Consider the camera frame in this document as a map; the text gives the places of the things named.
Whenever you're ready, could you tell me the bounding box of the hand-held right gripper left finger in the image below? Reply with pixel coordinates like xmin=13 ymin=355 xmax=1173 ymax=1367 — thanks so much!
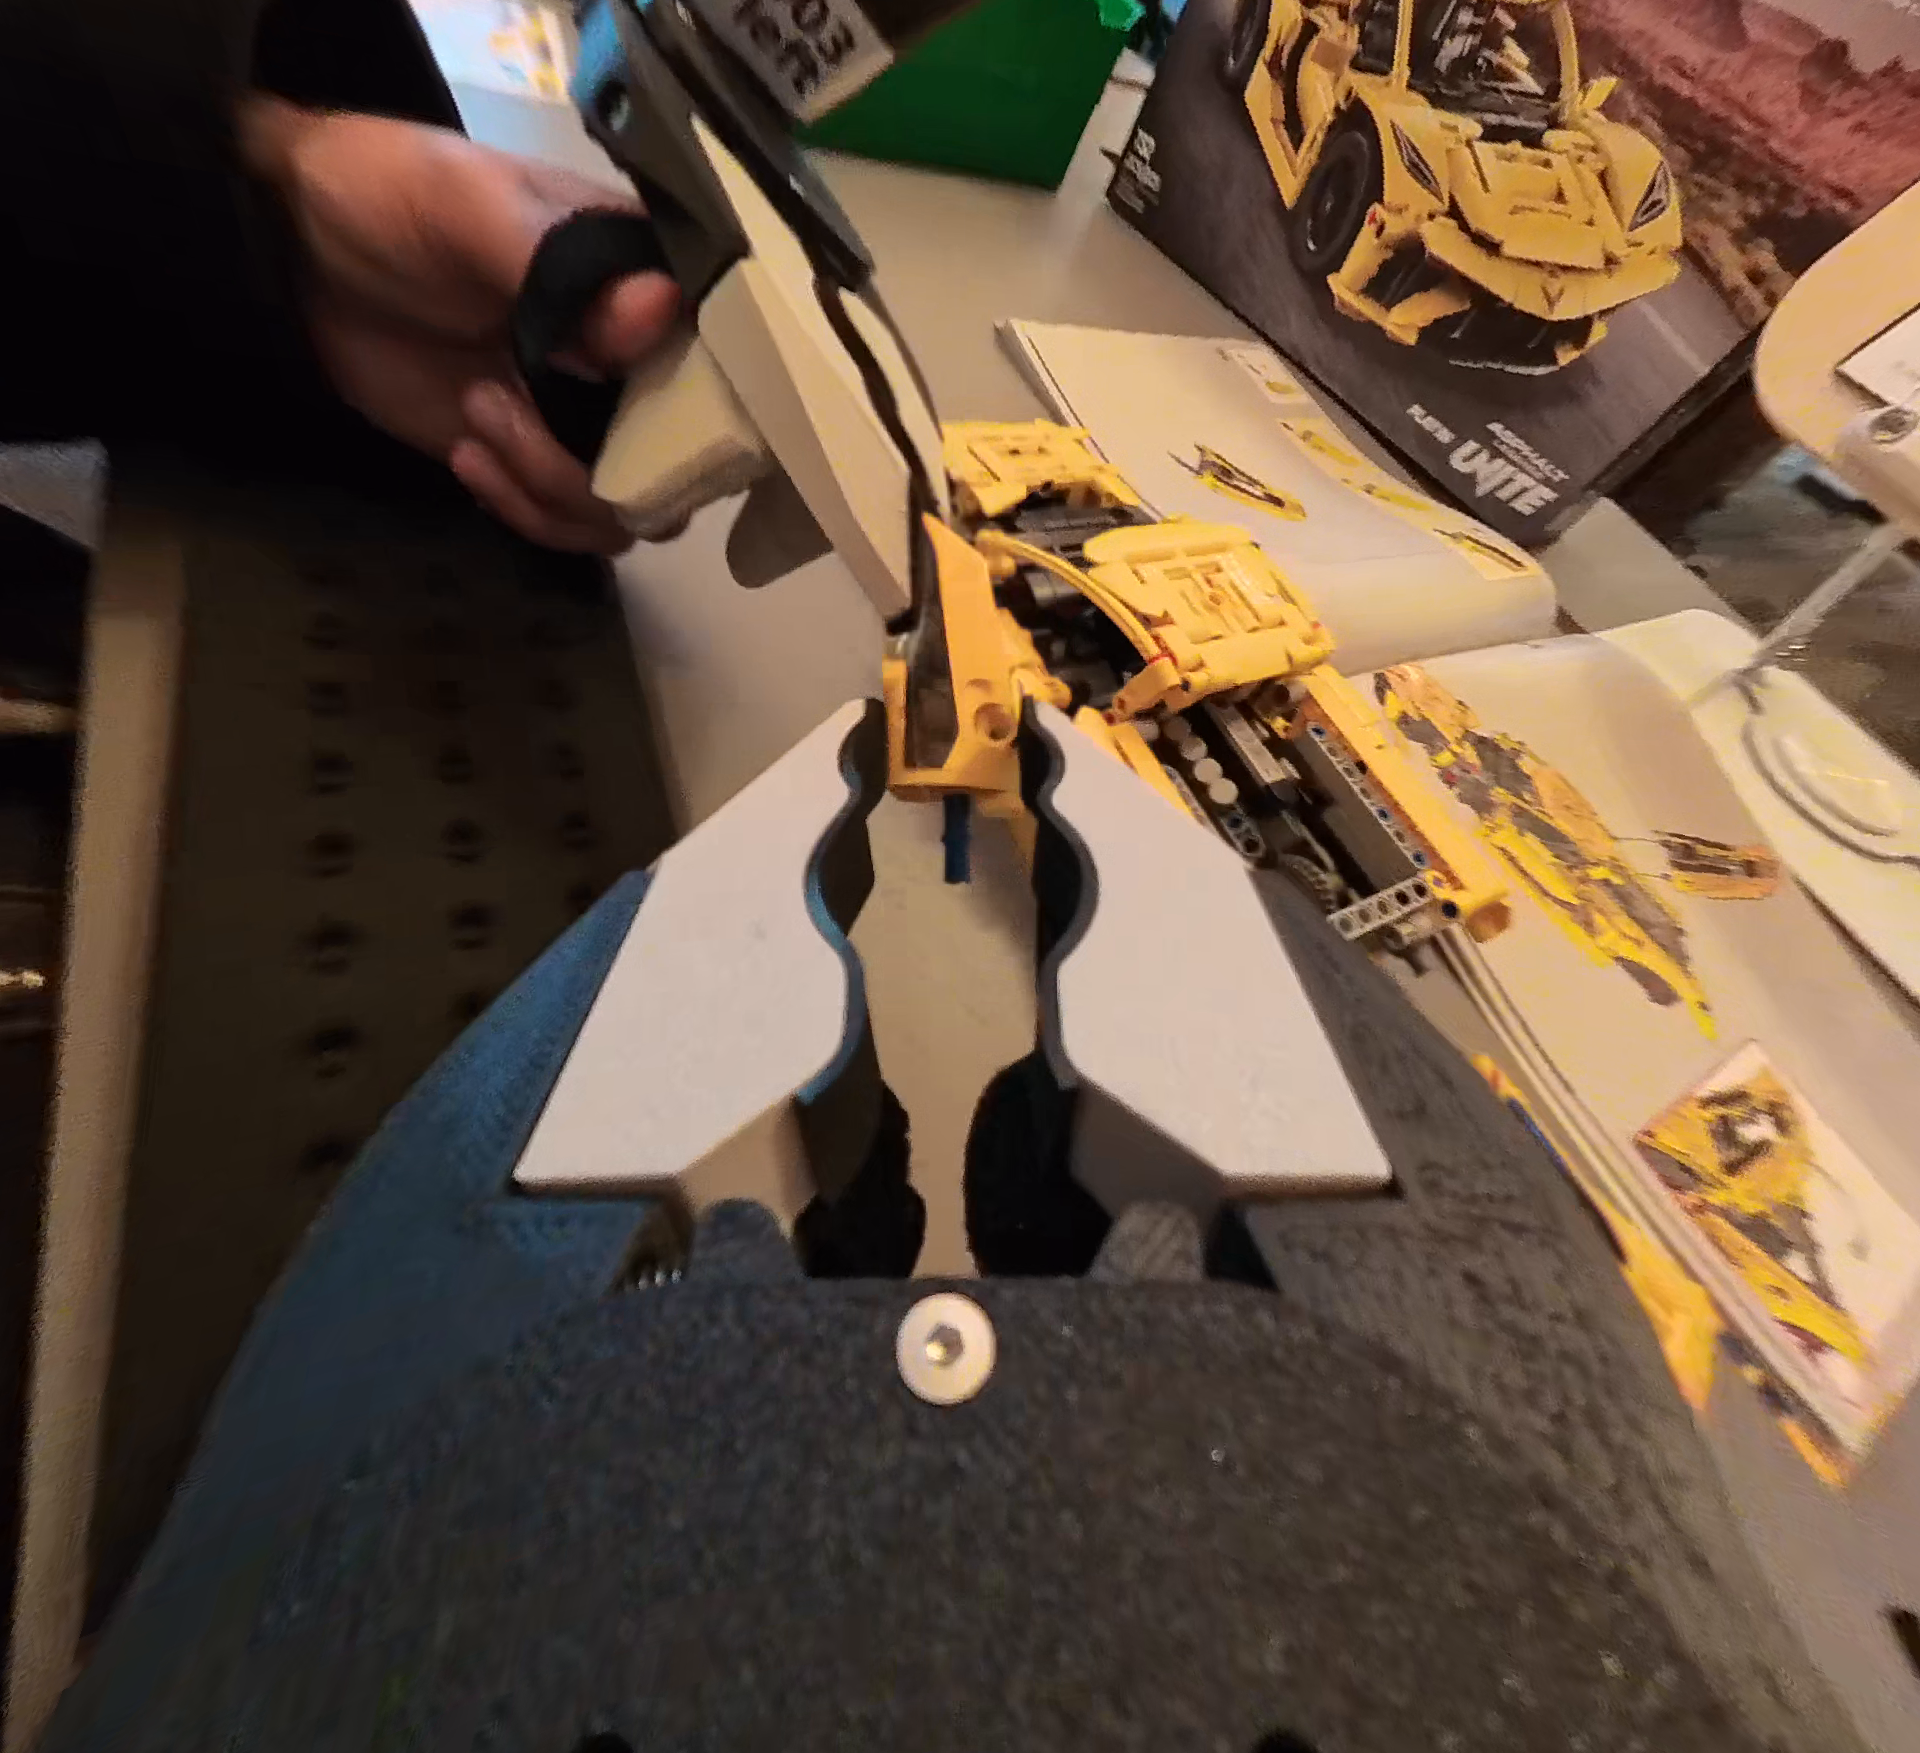
xmin=510 ymin=697 xmax=889 ymax=1236

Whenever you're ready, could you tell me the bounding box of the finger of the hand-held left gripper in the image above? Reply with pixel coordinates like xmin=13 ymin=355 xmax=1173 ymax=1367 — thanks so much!
xmin=699 ymin=126 xmax=951 ymax=621
xmin=816 ymin=275 xmax=966 ymax=774

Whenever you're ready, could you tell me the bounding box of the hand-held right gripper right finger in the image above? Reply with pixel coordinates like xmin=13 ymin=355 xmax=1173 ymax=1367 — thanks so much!
xmin=1017 ymin=701 xmax=1400 ymax=1218

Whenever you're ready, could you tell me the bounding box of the yellow brick beam with pin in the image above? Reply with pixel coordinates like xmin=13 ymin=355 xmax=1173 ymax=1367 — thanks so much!
xmin=882 ymin=514 xmax=1041 ymax=886

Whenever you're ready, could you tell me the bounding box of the yellow toy brick car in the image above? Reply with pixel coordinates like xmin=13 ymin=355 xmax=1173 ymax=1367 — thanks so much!
xmin=943 ymin=417 xmax=1515 ymax=952

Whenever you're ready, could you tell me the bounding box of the grey desk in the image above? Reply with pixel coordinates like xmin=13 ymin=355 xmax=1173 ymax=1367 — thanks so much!
xmin=450 ymin=74 xmax=1920 ymax=1753

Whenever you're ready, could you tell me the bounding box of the person's left hand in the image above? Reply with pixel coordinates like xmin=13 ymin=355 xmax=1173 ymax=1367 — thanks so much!
xmin=238 ymin=95 xmax=689 ymax=555

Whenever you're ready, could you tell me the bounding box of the green plastic bin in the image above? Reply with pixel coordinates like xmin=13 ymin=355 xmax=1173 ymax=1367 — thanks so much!
xmin=585 ymin=0 xmax=1150 ymax=196

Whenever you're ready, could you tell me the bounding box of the black perforated panel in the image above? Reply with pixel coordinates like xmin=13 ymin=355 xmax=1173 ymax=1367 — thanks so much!
xmin=91 ymin=449 xmax=679 ymax=1606

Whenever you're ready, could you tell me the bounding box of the open instruction booklet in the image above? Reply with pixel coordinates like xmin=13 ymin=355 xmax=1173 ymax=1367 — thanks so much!
xmin=996 ymin=318 xmax=1920 ymax=1493

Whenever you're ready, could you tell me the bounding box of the toy car picture box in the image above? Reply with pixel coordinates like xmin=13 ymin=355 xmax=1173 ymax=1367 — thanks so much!
xmin=1108 ymin=0 xmax=1920 ymax=548

